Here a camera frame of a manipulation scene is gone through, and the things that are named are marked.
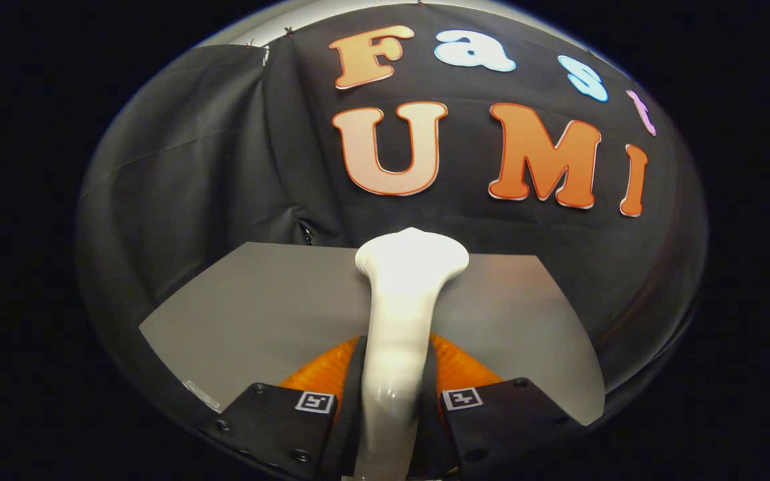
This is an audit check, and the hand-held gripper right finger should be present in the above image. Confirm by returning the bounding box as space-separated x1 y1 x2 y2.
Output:
423 332 583 479

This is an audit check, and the grey drawer cabinet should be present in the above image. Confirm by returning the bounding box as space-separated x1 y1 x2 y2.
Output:
139 242 606 428

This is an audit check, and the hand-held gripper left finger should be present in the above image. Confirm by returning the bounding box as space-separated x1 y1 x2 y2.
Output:
201 334 367 481

